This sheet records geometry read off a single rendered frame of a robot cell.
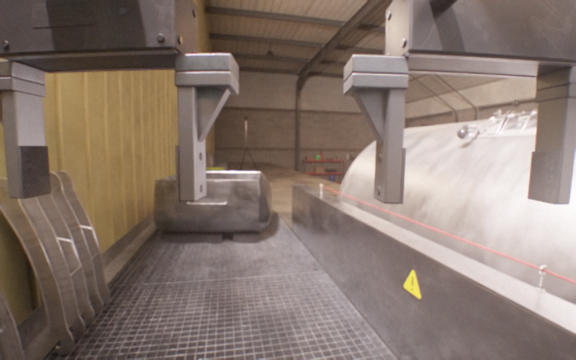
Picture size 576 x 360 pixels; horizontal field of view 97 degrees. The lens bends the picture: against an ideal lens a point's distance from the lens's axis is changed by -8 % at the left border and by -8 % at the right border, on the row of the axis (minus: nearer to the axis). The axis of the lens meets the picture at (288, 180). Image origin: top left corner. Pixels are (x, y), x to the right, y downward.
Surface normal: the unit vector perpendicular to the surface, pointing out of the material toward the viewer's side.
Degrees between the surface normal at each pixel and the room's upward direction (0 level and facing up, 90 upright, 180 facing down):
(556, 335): 90
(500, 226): 67
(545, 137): 90
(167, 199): 90
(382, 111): 90
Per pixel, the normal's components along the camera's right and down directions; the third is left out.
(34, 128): 1.00, 0.01
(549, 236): -0.90, -0.37
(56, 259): 0.21, 0.11
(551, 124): -1.00, -0.01
